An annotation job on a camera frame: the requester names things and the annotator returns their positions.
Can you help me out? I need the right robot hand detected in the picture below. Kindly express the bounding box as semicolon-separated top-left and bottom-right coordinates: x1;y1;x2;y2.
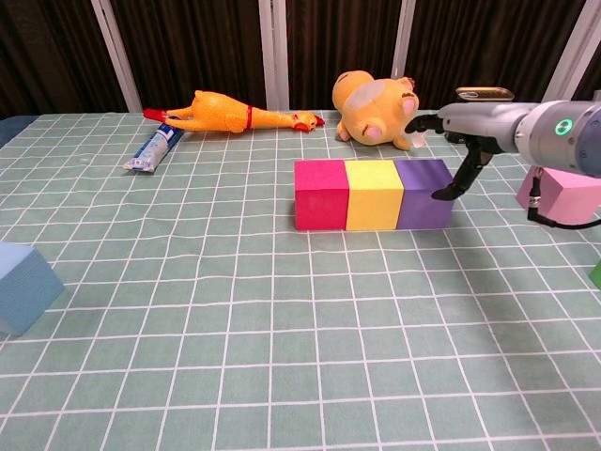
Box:
406;101;530;202

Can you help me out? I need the purple foam cube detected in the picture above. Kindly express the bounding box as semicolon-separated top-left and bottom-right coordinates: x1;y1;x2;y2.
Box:
396;158;455;230

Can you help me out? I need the yellow foam cube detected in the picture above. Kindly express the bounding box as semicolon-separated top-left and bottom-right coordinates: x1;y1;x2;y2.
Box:
345;159;405;231

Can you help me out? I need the magenta red foam cube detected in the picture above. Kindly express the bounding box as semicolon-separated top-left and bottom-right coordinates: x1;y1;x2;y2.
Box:
294;159;351;231

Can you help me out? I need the light blue foam cube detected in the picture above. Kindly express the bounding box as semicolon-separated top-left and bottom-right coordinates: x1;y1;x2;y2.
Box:
0;241;66;337

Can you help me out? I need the dark green meat can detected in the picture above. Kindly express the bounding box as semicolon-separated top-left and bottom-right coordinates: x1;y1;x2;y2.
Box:
444;86;516;145

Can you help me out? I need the yellow plush toy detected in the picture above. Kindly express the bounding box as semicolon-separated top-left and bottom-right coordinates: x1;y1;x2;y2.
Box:
331;70;428;151

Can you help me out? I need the pink foam cube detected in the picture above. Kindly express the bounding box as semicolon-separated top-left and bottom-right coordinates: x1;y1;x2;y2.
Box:
516;163;601;226

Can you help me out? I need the orange rubber chicken toy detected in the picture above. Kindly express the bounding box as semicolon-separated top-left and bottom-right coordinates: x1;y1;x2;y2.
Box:
143;89;326;135

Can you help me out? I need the green checkered tablecloth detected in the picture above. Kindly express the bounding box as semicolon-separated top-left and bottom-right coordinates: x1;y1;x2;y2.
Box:
0;107;601;451

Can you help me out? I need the white blue toothpaste tube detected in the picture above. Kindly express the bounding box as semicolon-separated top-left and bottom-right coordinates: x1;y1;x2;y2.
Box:
122;125;184;175

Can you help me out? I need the blue table pad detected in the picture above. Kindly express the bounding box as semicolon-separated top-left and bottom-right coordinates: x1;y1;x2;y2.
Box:
0;115;37;147

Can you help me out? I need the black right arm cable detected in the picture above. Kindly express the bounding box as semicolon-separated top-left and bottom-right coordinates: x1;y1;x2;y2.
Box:
526;166;601;230

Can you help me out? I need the white metal frame post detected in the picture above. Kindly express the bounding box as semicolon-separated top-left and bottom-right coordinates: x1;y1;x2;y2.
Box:
91;0;142;113
258;0;290;110
392;0;417;81
539;0;601;108

